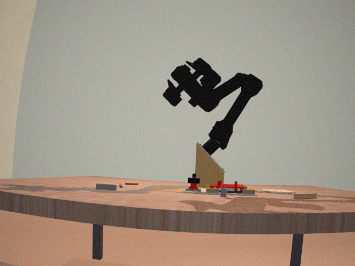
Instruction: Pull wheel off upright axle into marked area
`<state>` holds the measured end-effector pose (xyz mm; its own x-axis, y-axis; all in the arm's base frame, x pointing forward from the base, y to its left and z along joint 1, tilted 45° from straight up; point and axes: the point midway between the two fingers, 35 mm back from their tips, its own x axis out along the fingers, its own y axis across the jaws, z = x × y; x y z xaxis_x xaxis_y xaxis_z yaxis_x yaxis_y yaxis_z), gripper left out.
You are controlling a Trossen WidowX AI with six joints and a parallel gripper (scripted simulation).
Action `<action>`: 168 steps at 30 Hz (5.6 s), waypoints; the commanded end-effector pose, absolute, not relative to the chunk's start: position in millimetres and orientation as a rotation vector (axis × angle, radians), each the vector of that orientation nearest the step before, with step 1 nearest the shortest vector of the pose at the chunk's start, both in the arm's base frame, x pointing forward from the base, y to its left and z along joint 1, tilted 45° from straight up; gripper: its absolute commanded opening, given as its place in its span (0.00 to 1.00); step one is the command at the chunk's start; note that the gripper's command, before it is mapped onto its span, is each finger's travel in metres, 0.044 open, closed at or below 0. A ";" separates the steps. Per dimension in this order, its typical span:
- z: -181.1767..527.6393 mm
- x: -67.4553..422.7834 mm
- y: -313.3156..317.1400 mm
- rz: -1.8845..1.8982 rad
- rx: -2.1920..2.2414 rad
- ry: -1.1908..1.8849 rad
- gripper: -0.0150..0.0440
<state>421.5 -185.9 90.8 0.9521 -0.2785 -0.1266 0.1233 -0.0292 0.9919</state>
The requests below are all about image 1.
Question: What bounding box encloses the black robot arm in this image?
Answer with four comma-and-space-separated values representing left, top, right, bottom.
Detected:
171, 65, 263, 156

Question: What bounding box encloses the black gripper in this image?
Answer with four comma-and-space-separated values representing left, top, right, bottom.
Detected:
163, 58, 212, 106

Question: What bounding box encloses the black wheel with grey hub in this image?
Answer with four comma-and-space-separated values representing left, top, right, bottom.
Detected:
188, 177, 200, 184

